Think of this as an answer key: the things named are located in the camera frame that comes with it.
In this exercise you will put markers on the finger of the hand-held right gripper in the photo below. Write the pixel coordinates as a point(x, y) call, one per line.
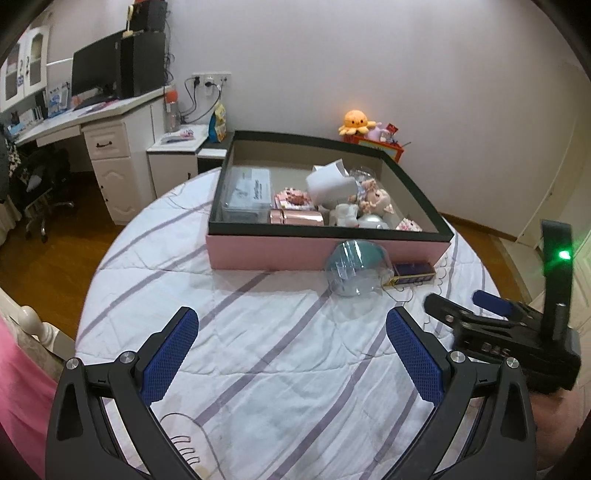
point(496, 302)
point(455, 316)

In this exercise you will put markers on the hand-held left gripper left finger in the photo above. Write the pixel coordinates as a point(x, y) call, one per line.
point(168, 357)

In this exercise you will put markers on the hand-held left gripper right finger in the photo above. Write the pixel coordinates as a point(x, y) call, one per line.
point(415, 357)

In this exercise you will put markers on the pink box with dark rim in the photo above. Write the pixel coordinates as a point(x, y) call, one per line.
point(277, 254)

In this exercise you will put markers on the clear plastic case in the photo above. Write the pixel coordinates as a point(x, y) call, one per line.
point(247, 189)

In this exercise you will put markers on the person's right forearm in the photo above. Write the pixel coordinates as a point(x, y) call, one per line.
point(554, 427)

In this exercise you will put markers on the dark blue small box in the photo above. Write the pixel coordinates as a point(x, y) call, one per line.
point(411, 274)

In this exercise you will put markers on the pink floral pouch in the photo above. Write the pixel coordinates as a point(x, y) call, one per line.
point(408, 225)

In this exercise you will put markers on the clear plastic dome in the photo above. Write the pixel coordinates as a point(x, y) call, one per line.
point(355, 270)

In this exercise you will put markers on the white round container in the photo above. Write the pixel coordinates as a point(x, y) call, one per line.
point(373, 222)

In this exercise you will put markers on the pink pig doll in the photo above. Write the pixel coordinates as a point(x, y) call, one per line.
point(383, 202)

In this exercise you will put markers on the white door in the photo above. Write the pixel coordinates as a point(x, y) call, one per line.
point(558, 161)

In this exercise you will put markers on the pink blanket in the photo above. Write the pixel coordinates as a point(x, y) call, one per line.
point(21, 401)

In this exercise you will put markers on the small baby doll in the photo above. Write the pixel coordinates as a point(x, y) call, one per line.
point(369, 187)

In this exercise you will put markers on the clear plastic globe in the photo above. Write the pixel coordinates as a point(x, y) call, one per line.
point(362, 174)

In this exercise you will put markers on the small rose gold box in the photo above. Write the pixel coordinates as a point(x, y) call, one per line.
point(276, 217)

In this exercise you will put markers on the long rose gold box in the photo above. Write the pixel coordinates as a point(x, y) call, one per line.
point(302, 218)

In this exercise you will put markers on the red storage box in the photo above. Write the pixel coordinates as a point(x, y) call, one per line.
point(383, 150)

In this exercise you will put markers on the white paper box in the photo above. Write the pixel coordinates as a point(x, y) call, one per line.
point(328, 184)

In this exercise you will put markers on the white side cabinet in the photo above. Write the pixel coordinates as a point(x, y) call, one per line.
point(175, 161)

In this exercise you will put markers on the purple plush toy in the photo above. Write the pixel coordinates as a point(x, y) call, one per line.
point(376, 132)

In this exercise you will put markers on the pink floral box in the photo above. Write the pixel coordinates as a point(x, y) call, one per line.
point(293, 198)

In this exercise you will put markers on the low cabinet with dark top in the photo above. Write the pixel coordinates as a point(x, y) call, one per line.
point(214, 154)

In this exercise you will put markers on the black office chair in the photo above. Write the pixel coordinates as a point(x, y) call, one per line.
point(44, 184)

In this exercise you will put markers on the orange octopus plush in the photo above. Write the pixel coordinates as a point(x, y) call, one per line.
point(355, 122)

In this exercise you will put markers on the printed booklet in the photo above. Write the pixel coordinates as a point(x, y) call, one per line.
point(178, 136)

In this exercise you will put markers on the white desk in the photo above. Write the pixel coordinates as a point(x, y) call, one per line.
point(106, 138)

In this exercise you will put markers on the yellow blue snack bag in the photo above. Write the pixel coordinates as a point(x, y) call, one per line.
point(218, 123)

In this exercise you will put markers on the clear bottle with orange cap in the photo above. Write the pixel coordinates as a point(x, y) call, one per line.
point(172, 108)

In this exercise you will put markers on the dark patterned garment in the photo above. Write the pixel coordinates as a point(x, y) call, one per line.
point(9, 161)

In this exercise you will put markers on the blue white package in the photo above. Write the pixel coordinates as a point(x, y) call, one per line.
point(57, 102)

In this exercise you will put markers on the black computer tower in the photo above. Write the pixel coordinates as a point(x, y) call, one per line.
point(143, 64)

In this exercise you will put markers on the black computer monitor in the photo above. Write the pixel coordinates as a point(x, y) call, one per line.
point(94, 69)

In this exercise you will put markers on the white glass-door cabinet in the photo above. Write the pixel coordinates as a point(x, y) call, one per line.
point(23, 69)

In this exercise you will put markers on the black speaker box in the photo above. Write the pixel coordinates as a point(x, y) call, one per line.
point(152, 16)

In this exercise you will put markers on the cream bed post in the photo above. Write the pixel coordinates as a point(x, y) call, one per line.
point(32, 323)

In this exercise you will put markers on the white wall outlet strip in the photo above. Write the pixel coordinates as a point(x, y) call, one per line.
point(211, 80)

